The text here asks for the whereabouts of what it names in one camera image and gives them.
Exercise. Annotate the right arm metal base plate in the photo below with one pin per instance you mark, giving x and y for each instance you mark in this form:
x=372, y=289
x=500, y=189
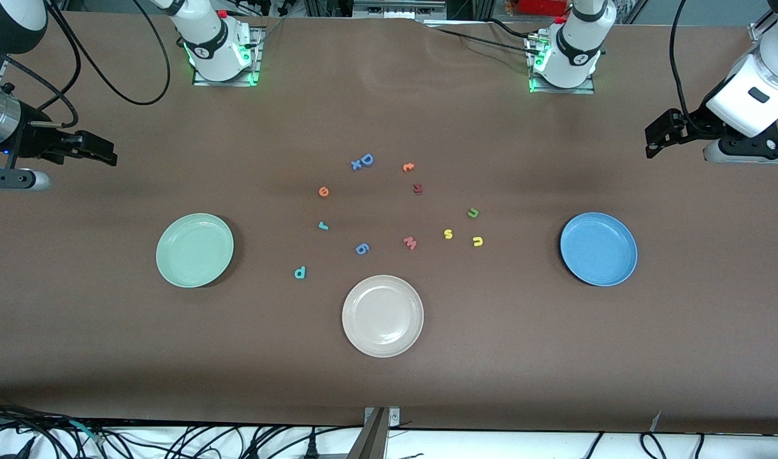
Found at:
x=226, y=83

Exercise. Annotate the beige plate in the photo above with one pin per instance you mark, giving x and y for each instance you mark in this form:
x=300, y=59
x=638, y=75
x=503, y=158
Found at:
x=382, y=315

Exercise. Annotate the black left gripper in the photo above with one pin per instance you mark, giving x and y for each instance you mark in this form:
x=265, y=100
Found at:
x=696, y=123

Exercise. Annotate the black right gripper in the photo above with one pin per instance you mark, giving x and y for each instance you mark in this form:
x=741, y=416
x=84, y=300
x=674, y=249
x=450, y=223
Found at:
x=33, y=141

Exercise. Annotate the blue plate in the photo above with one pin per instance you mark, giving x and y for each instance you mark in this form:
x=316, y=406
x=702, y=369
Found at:
x=598, y=248

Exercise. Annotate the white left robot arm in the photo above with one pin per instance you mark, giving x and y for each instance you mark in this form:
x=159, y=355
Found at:
x=576, y=51

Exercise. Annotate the grey tape tag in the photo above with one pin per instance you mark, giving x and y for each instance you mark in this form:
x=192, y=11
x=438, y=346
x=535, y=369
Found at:
x=655, y=421

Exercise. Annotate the silver equipment rack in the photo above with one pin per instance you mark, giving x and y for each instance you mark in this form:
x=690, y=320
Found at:
x=395, y=7

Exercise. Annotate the pink foam letter w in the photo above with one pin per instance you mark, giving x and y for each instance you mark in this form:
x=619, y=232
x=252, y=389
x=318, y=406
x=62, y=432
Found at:
x=410, y=243

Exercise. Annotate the mint green plate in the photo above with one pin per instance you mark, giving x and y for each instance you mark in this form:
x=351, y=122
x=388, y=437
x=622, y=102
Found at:
x=195, y=250

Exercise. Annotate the aluminium table frame rail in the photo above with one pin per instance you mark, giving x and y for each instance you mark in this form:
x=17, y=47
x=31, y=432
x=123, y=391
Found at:
x=5, y=67
x=755, y=32

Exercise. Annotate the teal foam letter p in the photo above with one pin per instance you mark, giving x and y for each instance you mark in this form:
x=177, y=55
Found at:
x=300, y=273

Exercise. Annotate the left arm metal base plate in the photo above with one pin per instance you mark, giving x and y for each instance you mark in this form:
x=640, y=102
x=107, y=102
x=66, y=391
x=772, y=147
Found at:
x=580, y=90

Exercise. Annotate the red box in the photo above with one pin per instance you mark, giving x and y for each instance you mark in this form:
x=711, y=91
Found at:
x=541, y=6

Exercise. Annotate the blue foam letter D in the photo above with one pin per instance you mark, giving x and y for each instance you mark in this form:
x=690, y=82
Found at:
x=366, y=159

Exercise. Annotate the blue foam letter g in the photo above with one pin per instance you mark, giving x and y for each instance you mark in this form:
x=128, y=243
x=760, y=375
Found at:
x=362, y=248

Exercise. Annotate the black power plug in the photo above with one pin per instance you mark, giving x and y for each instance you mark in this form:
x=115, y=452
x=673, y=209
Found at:
x=311, y=446

